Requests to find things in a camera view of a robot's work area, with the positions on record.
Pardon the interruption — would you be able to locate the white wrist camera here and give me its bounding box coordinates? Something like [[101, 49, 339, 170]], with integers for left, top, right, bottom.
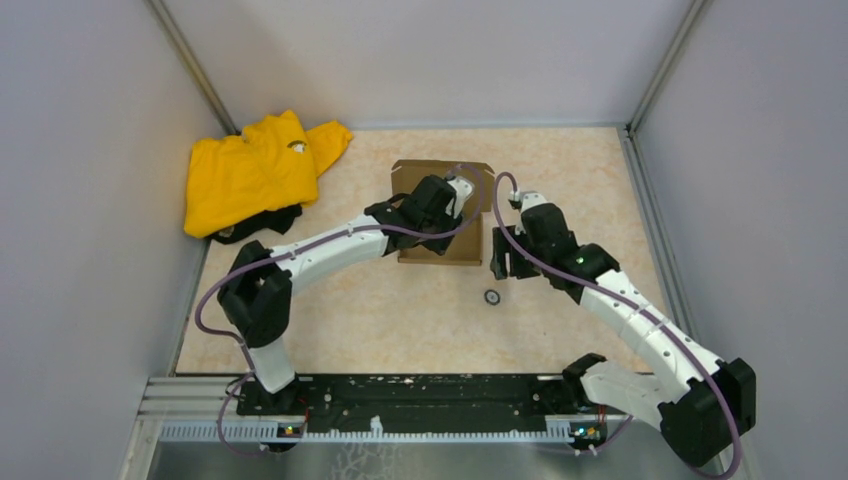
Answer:
[[445, 176, 475, 218], [508, 190, 548, 213]]

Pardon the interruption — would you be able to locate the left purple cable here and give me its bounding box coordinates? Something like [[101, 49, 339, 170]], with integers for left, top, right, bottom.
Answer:
[[193, 163, 487, 460]]

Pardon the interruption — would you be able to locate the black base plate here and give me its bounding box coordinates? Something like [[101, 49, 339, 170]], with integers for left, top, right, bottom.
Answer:
[[236, 373, 613, 434]]

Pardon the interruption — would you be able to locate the brown cardboard box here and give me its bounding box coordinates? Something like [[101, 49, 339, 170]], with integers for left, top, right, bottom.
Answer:
[[391, 159, 494, 267]]

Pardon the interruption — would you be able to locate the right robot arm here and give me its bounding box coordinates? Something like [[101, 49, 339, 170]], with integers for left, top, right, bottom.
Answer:
[[490, 202, 756, 468]]

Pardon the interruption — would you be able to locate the aluminium frame rail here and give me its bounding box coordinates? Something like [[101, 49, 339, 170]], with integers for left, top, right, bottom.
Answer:
[[138, 374, 628, 445]]

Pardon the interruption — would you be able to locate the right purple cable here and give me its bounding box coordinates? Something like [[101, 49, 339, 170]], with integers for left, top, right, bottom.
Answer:
[[492, 172, 745, 480]]

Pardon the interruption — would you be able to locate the yellow shirt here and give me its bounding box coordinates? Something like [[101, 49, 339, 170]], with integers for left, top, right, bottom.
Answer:
[[183, 110, 354, 238]]

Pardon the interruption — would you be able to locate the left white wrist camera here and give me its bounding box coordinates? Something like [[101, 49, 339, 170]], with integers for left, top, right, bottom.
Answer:
[[445, 176, 475, 218]]

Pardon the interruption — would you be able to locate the black garment under shirt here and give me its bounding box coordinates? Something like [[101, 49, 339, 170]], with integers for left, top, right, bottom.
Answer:
[[208, 204, 303, 245]]

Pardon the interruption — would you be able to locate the purple cable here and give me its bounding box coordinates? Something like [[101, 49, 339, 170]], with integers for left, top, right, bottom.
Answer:
[[193, 163, 487, 460], [492, 172, 745, 480]]

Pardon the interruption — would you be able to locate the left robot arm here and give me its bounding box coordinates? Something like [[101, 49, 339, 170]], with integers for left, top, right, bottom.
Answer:
[[217, 175, 475, 414]]

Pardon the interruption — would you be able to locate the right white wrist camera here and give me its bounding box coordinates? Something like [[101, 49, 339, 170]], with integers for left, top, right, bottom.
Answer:
[[508, 190, 548, 213]]

